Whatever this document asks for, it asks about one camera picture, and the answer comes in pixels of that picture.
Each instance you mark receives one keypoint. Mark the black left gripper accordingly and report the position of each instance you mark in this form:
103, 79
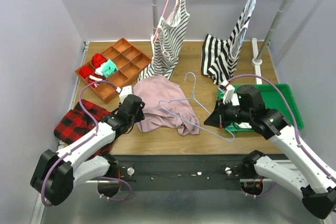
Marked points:
140, 109

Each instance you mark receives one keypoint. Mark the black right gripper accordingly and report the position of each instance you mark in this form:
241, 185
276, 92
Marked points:
217, 118

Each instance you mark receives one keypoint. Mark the mauve tank top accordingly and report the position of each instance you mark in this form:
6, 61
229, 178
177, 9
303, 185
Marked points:
165, 106

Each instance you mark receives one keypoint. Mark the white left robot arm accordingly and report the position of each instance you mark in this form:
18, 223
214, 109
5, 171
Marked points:
57, 173

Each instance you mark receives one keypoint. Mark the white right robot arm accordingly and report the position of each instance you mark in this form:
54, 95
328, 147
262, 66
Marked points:
276, 128

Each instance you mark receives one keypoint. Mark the wide striped black white top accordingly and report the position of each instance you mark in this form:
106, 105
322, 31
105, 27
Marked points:
219, 58

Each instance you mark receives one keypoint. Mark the thin striped white tank top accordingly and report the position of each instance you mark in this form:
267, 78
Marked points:
168, 42

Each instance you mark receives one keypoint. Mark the white garment in tray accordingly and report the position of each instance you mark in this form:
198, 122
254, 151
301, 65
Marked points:
242, 126

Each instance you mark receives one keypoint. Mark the teal and white sock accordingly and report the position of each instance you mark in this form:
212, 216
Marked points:
107, 69

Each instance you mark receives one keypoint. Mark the brown compartment organizer tray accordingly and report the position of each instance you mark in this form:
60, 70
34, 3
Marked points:
131, 57

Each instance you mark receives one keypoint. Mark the red white striped sock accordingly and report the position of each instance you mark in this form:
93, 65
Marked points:
95, 80

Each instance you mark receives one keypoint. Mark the red black plaid shirt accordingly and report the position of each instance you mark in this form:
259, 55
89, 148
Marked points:
77, 123

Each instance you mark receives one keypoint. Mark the red sock rolled front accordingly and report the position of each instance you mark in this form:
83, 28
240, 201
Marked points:
86, 71

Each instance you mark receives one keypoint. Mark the red sock rolled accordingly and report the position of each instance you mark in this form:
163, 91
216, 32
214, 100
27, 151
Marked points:
86, 71
97, 60

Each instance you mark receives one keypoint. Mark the red sock rolled back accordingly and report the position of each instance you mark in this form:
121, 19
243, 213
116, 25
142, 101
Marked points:
97, 60

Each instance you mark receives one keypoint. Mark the grey right rack pole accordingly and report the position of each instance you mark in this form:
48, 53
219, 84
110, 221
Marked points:
272, 28

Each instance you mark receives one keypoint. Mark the grey rack pole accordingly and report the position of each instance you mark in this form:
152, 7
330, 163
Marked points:
272, 28
155, 19

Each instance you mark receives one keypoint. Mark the grey left rack pole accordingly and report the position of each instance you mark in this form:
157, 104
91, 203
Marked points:
155, 19

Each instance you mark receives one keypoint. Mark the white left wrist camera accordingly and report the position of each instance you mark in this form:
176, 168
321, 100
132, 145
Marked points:
124, 92

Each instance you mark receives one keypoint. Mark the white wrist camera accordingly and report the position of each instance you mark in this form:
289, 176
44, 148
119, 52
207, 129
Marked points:
227, 90
124, 92

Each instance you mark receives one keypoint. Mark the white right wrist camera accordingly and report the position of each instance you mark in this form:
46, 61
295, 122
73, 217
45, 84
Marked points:
227, 90

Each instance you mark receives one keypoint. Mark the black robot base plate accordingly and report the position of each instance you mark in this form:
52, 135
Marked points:
186, 172

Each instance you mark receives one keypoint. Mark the white rack base rail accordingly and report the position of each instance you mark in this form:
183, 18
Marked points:
255, 62

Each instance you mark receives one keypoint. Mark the aluminium frame rail left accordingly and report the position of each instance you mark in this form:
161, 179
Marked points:
39, 207

